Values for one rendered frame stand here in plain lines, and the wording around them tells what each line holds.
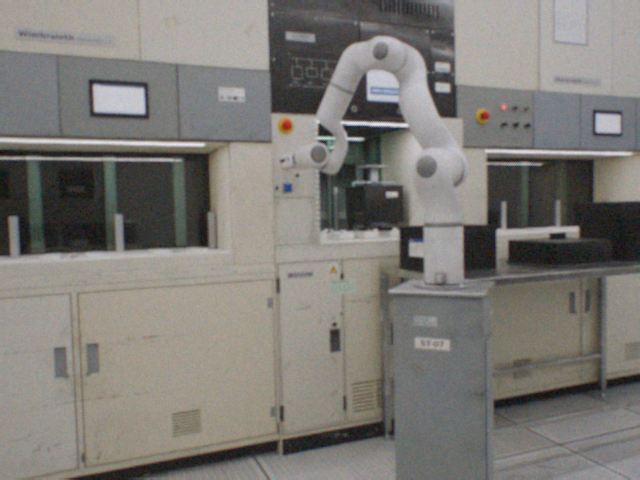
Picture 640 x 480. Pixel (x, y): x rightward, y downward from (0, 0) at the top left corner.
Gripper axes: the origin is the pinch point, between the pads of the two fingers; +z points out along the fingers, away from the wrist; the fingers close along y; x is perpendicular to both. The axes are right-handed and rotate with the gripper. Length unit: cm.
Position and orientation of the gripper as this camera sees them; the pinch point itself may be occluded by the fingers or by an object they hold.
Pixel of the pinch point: (289, 162)
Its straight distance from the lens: 226.8
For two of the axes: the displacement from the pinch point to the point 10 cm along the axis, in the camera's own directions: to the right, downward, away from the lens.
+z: -3.8, -0.4, 9.3
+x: -0.2, -10.0, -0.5
